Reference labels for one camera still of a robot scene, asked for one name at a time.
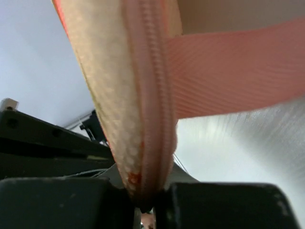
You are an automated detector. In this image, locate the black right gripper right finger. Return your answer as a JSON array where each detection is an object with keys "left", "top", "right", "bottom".
[{"left": 154, "top": 183, "right": 300, "bottom": 229}]

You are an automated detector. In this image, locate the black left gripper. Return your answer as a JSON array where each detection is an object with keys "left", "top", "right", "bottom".
[{"left": 0, "top": 110, "right": 114, "bottom": 179}]

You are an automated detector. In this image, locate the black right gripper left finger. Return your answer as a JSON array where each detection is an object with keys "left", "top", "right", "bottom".
[{"left": 0, "top": 178, "right": 134, "bottom": 229}]

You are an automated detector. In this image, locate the floral mesh laundry bag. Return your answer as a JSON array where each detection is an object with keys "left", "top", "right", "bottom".
[{"left": 51, "top": 0, "right": 305, "bottom": 213}]

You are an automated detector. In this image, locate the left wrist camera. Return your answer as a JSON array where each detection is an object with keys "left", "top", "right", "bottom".
[{"left": 0, "top": 98, "right": 19, "bottom": 112}]

